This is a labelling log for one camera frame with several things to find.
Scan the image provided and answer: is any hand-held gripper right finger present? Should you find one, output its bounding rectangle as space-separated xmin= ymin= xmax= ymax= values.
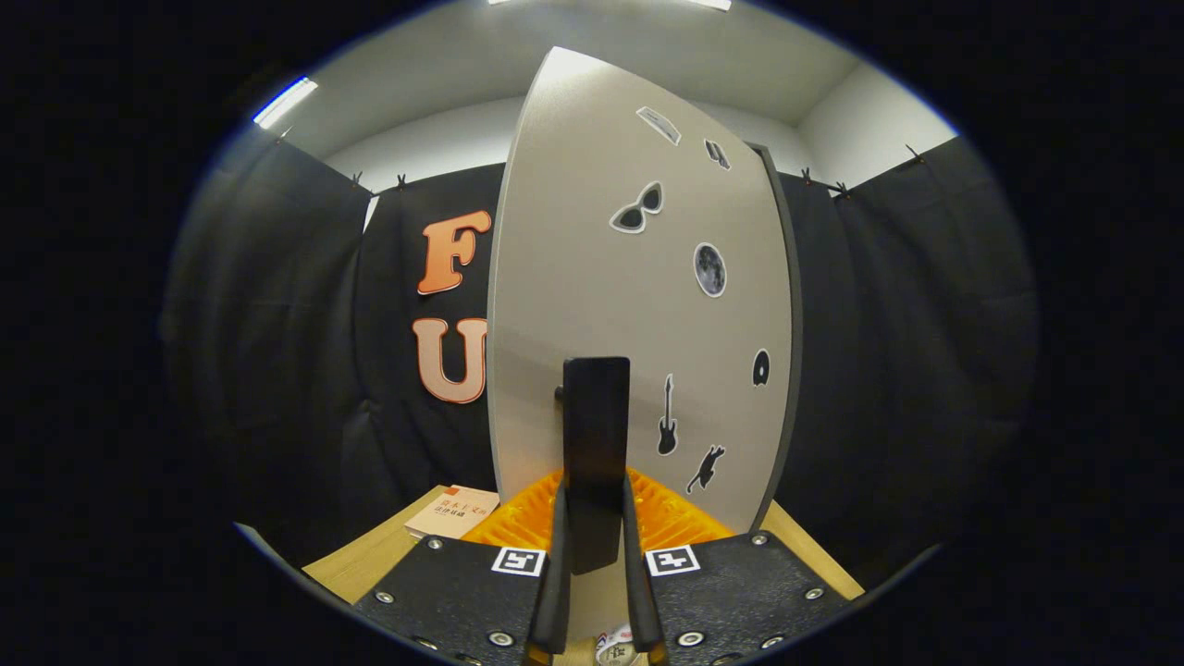
xmin=618 ymin=467 xmax=852 ymax=666

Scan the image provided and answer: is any white canvas shoe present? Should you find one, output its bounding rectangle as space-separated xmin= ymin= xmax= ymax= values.
xmin=597 ymin=624 xmax=639 ymax=666

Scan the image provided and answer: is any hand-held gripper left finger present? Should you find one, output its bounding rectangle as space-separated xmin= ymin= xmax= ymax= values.
xmin=356 ymin=467 xmax=573 ymax=666

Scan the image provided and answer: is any light grey shoe cabinet door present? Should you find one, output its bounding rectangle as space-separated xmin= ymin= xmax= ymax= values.
xmin=486 ymin=46 xmax=795 ymax=639

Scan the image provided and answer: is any black backdrop cloth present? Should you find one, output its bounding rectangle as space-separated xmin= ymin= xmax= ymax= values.
xmin=162 ymin=129 xmax=1037 ymax=574

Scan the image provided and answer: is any narrow ceiling light panel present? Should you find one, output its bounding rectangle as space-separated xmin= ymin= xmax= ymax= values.
xmin=253 ymin=77 xmax=319 ymax=130

